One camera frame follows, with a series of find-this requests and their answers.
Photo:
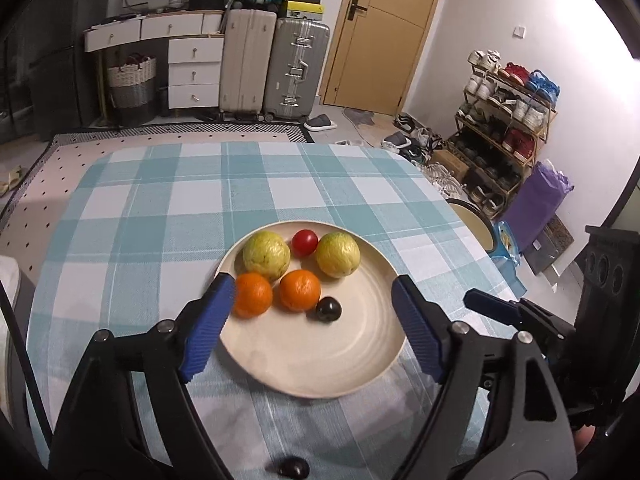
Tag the round stool with dark rim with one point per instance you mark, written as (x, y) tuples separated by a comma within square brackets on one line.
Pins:
[(472, 222)]

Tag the dark patterned floor mat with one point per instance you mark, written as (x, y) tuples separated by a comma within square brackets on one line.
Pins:
[(552, 242)]

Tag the beige suitcase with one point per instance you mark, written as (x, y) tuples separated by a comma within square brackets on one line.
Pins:
[(247, 60)]

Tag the shoe rack with shoes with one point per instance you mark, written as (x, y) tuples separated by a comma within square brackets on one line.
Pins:
[(505, 130)]

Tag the blue snack bag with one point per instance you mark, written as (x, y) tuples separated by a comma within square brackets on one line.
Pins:
[(506, 245)]

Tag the purple bag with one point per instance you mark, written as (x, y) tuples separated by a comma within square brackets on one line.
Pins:
[(532, 205)]

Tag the silver suitcase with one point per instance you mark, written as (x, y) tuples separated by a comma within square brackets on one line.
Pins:
[(295, 70)]

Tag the yellow-green guava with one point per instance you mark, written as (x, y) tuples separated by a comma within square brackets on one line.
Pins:
[(266, 256), (337, 255)]

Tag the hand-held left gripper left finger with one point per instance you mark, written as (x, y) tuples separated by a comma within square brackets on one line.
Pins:
[(210, 330)]

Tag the cream round plate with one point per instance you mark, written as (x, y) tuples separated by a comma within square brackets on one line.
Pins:
[(320, 355)]

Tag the dark grey fridge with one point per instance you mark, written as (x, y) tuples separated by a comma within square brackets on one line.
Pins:
[(65, 70)]

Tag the white dresser with drawers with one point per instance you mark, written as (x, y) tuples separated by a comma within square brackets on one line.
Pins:
[(195, 60)]

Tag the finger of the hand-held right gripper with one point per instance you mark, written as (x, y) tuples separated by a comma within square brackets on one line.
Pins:
[(492, 305)]

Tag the red cherry tomato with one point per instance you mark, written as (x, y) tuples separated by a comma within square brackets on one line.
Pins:
[(305, 242)]

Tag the dark purple plum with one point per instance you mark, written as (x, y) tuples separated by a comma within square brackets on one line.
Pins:
[(294, 469), (329, 309)]

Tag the wooden door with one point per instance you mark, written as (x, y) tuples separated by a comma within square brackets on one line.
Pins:
[(390, 35)]

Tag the beige sandals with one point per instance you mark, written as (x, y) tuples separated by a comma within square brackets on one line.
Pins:
[(10, 180)]

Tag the grey slipper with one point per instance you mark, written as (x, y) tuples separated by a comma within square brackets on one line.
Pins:
[(320, 122)]

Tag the cardboard box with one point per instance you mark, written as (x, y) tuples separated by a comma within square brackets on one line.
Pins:
[(450, 164)]

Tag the grey floor cloth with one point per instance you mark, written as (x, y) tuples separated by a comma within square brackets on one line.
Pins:
[(359, 117)]

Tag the pile of shoes on floor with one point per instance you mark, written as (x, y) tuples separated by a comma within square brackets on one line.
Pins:
[(410, 142)]

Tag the woven laundry basket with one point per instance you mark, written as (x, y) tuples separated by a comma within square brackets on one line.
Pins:
[(131, 92)]

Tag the orange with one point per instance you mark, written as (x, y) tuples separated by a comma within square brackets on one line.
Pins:
[(254, 296), (300, 290)]

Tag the yellow and black shoe box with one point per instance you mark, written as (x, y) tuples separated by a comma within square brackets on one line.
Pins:
[(302, 10)]

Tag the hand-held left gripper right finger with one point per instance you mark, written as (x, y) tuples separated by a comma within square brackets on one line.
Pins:
[(417, 327)]

